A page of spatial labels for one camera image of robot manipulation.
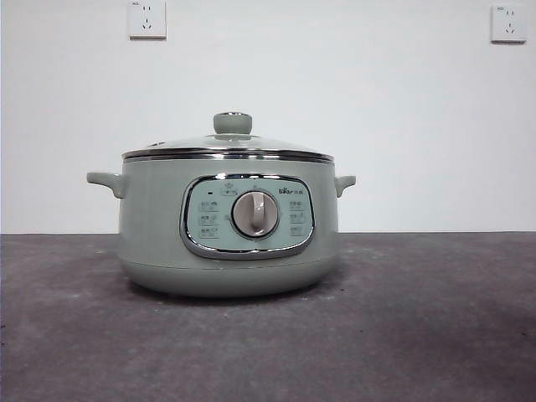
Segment glass lid with green knob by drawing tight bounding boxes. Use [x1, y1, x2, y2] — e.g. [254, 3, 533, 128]
[121, 111, 336, 162]

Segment pale green electric pot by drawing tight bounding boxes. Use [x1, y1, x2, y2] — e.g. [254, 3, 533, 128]
[85, 155, 358, 298]

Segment white wall socket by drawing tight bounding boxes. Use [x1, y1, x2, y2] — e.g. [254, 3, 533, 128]
[490, 4, 528, 44]
[128, 0, 168, 41]

